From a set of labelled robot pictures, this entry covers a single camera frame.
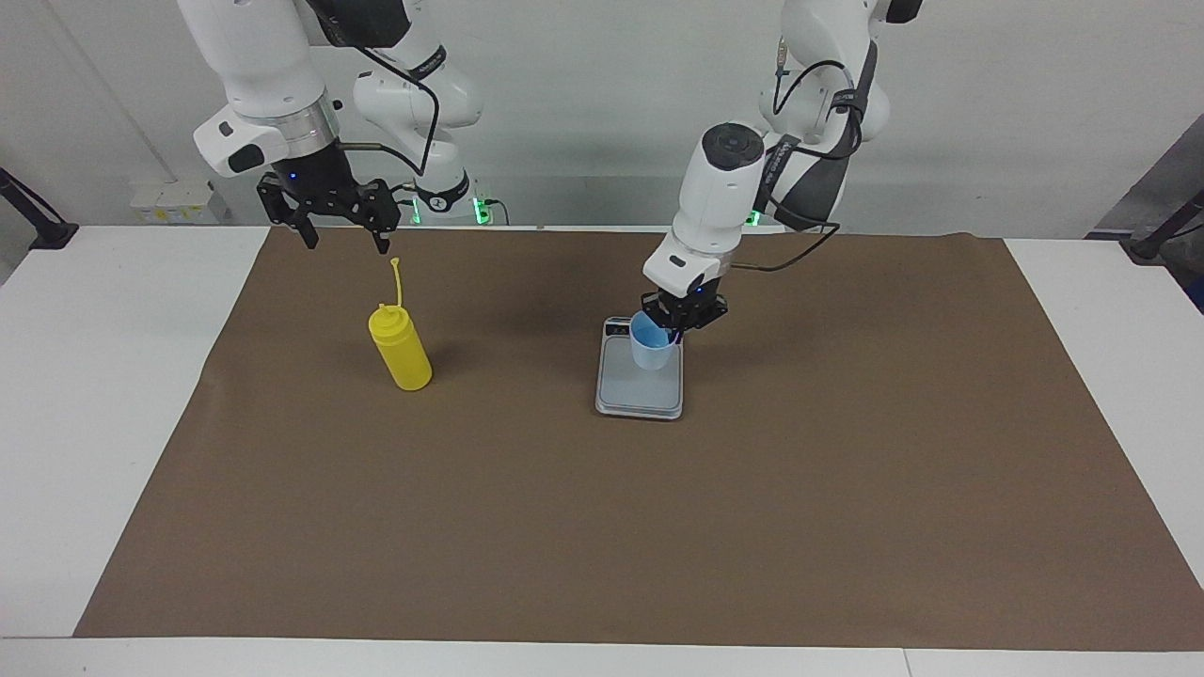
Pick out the light blue plastic cup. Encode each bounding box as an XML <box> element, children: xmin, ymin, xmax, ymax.
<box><xmin>629</xmin><ymin>311</ymin><xmax>680</xmax><ymax>371</ymax></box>

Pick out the yellow squeeze bottle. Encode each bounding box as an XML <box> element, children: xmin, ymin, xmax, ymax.
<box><xmin>368</xmin><ymin>257</ymin><xmax>434</xmax><ymax>392</ymax></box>

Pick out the silver digital kitchen scale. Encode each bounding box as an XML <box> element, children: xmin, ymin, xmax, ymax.
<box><xmin>594</xmin><ymin>317</ymin><xmax>685</xmax><ymax>421</ymax></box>

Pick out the brown table mat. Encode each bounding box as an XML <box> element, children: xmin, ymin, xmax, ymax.
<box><xmin>73</xmin><ymin>226</ymin><xmax>1204</xmax><ymax>653</ymax></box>

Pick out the black clamp stand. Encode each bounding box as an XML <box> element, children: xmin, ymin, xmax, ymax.
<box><xmin>0</xmin><ymin>167</ymin><xmax>79</xmax><ymax>251</ymax></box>
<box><xmin>1119</xmin><ymin>188</ymin><xmax>1204</xmax><ymax>262</ymax></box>

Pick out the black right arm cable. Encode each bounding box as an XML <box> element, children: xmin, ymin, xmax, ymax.
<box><xmin>310</xmin><ymin>0</ymin><xmax>443</xmax><ymax>180</ymax></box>

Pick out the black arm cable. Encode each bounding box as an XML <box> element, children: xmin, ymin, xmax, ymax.
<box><xmin>310</xmin><ymin>0</ymin><xmax>443</xmax><ymax>180</ymax></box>
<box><xmin>729</xmin><ymin>38</ymin><xmax>880</xmax><ymax>274</ymax></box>

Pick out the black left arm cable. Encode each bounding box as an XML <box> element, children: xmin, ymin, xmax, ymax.
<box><xmin>729</xmin><ymin>38</ymin><xmax>880</xmax><ymax>274</ymax></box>

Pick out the white wall power strip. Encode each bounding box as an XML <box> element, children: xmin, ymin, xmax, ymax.
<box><xmin>130</xmin><ymin>179</ymin><xmax>231</xmax><ymax>225</ymax></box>

